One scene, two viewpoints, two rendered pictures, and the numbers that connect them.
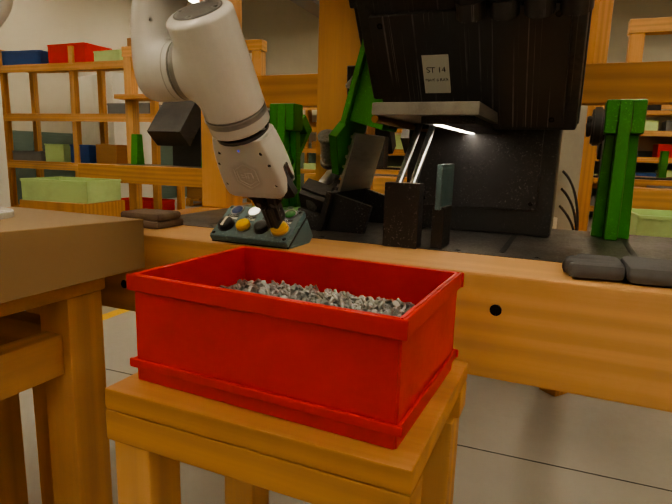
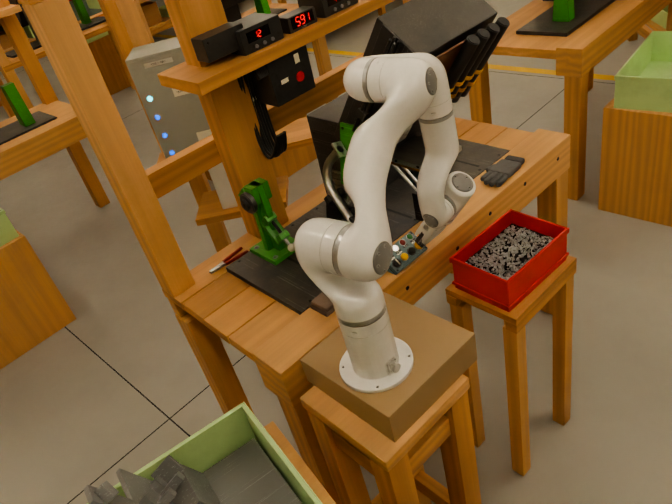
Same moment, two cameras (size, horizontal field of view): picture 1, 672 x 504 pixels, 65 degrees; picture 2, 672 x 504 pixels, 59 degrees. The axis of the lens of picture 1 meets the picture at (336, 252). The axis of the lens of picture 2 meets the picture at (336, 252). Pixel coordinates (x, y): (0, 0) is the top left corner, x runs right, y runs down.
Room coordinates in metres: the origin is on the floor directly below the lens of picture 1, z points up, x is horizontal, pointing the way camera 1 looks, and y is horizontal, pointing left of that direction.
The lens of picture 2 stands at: (0.27, 1.54, 2.06)
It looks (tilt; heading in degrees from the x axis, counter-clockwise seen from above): 35 degrees down; 302
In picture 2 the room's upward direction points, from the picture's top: 15 degrees counter-clockwise
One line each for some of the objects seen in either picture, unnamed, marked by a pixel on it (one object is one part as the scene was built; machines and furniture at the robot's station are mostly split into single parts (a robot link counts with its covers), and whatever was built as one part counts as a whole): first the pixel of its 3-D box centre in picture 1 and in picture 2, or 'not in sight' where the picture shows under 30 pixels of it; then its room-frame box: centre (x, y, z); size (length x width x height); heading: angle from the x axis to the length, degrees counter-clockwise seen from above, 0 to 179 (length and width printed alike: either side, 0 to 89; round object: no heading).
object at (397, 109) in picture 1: (450, 121); (401, 149); (0.97, -0.20, 1.11); 0.39 x 0.16 x 0.03; 157
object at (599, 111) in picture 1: (594, 126); not in sight; (1.08, -0.51, 1.12); 0.08 x 0.03 x 0.08; 157
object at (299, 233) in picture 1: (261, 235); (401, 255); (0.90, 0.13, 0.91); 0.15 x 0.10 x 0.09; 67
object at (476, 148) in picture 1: (484, 149); (360, 144); (1.18, -0.32, 1.07); 0.30 x 0.18 x 0.34; 67
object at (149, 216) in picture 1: (151, 218); (328, 299); (1.05, 0.37, 0.91); 0.10 x 0.08 x 0.03; 68
